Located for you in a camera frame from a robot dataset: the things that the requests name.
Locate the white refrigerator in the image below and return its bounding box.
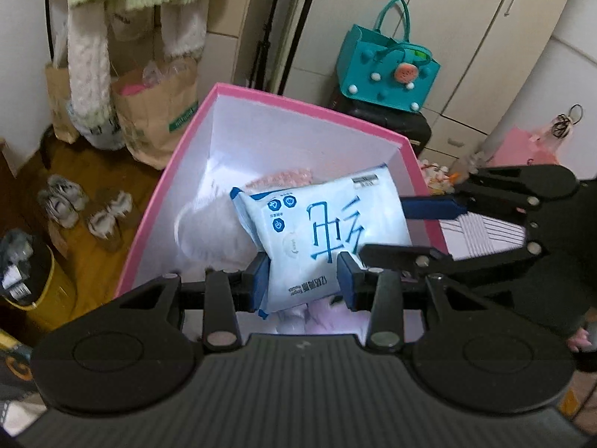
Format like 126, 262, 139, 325
480, 0, 597, 184

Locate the pink cardboard box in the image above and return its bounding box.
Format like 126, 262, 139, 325
114, 83, 451, 337

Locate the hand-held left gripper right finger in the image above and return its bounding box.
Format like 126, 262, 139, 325
337, 251, 494, 354

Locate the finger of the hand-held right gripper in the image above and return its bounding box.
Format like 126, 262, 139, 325
401, 164, 581, 227
358, 241, 544, 277

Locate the black folded tripod stand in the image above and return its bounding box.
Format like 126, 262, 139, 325
249, 0, 328, 97

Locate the black hair tie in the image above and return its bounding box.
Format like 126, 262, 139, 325
548, 104, 584, 140

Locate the yellow trash bin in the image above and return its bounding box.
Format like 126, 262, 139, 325
0, 228, 78, 333

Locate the beige hanging cloth bag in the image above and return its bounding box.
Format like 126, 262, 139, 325
105, 2, 162, 46

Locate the black coat rack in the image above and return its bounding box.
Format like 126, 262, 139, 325
40, 0, 64, 169

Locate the beige cabinet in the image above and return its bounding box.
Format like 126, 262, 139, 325
196, 0, 277, 90

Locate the black suitcase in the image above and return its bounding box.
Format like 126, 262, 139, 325
329, 88, 431, 158

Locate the teal felt tote bag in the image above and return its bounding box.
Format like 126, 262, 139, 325
337, 0, 442, 113

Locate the person's right hand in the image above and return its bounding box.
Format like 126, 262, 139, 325
570, 328, 594, 354

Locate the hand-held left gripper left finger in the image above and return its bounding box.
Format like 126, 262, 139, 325
116, 253, 271, 352

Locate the pink shopping bag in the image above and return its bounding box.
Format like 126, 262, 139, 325
485, 126, 561, 169

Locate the purple plush toy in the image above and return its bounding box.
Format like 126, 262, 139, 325
308, 296, 374, 337

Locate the large green-print paper bag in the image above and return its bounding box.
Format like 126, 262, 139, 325
111, 56, 200, 170

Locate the light blue wet wipes packet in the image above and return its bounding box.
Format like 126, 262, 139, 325
231, 164, 414, 319

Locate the beige wardrobe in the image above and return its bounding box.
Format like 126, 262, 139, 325
280, 0, 582, 165

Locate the white panda plush toy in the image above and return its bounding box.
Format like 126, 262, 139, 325
175, 196, 262, 272

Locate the pink striped tablecloth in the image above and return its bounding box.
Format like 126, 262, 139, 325
438, 212, 529, 262

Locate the pink floral scrunchie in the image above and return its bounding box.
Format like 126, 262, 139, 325
245, 167, 311, 193

